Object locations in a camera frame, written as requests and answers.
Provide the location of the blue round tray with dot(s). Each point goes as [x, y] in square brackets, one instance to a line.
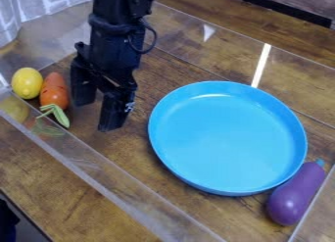
[228, 138]

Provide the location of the orange toy carrot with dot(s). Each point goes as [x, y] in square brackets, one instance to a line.
[54, 98]

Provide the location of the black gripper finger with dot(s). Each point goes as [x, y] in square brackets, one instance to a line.
[118, 104]
[83, 86]

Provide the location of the yellow toy lemon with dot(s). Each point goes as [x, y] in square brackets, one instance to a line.
[27, 82]

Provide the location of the clear acrylic enclosure wall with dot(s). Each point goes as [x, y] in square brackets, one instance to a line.
[95, 187]

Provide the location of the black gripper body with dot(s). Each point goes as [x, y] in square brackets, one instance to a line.
[114, 52]

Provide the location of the purple toy eggplant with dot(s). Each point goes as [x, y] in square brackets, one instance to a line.
[292, 197]

